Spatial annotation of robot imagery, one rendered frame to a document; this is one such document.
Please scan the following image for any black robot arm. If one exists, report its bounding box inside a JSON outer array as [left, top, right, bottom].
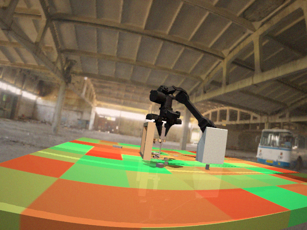
[[150, 85, 217, 133]]

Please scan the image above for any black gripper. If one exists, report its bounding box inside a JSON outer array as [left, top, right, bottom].
[[146, 105, 182, 137]]

